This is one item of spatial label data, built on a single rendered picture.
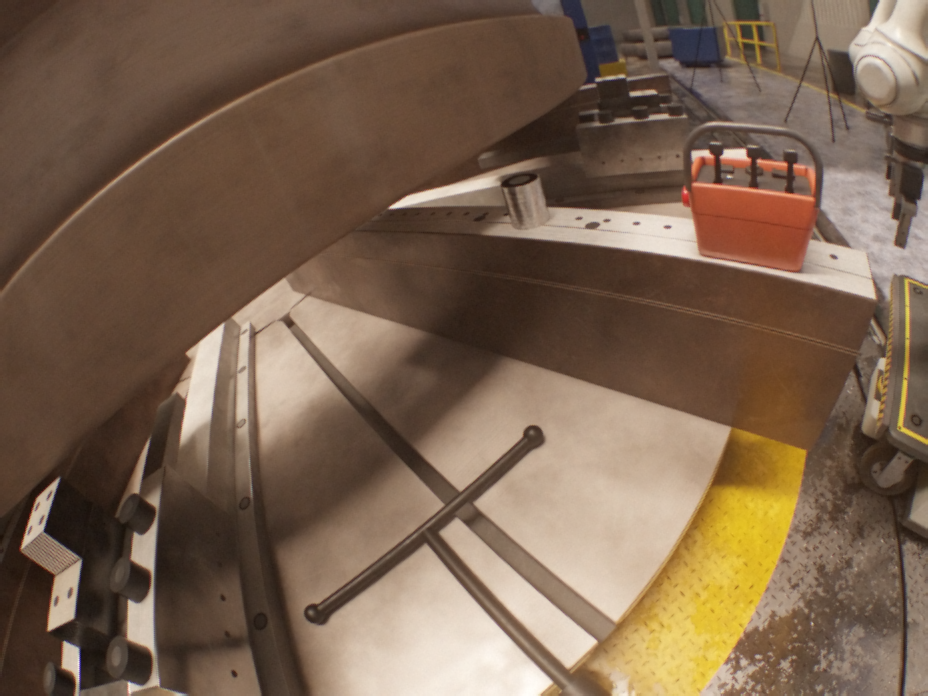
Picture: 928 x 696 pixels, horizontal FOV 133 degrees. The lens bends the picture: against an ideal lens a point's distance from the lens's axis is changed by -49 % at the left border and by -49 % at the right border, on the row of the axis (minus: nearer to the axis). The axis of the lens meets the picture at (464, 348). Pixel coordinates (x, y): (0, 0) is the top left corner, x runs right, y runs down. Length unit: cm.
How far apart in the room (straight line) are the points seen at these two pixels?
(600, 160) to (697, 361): 106
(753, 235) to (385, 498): 87
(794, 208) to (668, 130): 110
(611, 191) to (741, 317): 119
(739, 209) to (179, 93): 85
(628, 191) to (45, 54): 185
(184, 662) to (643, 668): 88
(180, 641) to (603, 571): 69
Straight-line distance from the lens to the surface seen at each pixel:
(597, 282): 74
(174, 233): 60
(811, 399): 79
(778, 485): 122
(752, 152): 61
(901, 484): 129
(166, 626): 68
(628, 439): 86
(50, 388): 73
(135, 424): 205
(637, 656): 103
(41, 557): 83
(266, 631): 93
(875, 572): 126
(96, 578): 77
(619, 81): 171
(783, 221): 60
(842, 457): 135
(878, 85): 69
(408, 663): 79
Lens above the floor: 102
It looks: 38 degrees down
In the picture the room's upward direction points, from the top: 24 degrees counter-clockwise
